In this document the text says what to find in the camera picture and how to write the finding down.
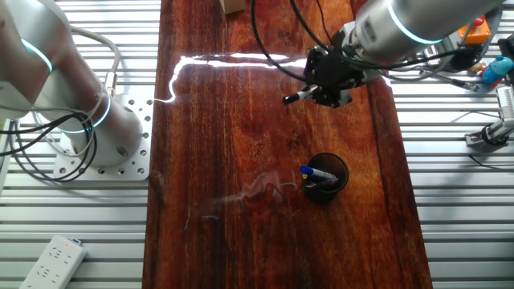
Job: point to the black-capped white whiteboard marker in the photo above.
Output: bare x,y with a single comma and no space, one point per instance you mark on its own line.
299,95

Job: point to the white power strip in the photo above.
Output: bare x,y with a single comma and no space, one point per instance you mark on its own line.
52,265

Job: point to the black mesh pen holder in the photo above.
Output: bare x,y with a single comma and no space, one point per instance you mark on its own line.
325,194

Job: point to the blue-capped white marker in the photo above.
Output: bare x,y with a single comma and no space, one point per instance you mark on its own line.
317,172

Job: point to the beige wooden block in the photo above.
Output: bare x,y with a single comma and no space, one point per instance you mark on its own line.
233,6

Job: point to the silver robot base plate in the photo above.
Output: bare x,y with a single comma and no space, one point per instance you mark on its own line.
136,160

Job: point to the brown wooden board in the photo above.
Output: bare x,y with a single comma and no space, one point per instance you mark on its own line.
241,160

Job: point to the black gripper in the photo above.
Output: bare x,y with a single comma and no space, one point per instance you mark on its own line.
331,66

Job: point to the black pen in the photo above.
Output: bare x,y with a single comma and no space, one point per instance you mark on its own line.
321,184

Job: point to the orange emergency stop box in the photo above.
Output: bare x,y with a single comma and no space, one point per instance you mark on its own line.
476,32

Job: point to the camera mounting clamp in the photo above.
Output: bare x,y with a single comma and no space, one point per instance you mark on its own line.
492,132

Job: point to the grey vented depth camera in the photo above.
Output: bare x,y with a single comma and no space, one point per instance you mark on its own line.
507,102

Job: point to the blue toy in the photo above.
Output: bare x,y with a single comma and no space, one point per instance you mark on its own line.
500,66

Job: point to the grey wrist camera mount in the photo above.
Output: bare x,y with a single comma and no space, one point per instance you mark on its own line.
371,75

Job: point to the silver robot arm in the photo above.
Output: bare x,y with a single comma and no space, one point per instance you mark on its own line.
100,132

